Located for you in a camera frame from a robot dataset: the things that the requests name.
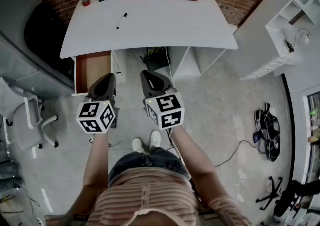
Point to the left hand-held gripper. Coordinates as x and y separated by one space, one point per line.
96 117

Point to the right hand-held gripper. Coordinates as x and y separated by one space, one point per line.
165 109

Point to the wooden drawer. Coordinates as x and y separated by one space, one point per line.
93 67

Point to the white marker pen black cap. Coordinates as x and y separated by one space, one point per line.
122 20

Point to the red tape roll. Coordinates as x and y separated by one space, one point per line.
86 2

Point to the person's left forearm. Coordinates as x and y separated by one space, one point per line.
96 165

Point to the person's right forearm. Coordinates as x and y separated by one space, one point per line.
192 160

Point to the white office chair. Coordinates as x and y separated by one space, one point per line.
22 119

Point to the white desk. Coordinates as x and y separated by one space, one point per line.
162 24

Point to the person's right white shoe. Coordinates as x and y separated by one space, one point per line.
155 138

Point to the person's white shoe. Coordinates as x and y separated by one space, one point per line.
155 138
138 144

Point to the person's left white shoe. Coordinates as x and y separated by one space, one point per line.
138 144

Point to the person's blue jeans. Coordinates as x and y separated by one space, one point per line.
140 162

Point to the person's striped shirt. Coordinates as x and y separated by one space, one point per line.
150 195

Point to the large black bag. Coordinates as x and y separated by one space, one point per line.
45 34

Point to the white shelf unit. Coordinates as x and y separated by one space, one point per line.
282 44

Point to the black chair base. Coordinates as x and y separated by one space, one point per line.
272 192

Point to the small dark tool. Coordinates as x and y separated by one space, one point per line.
289 45

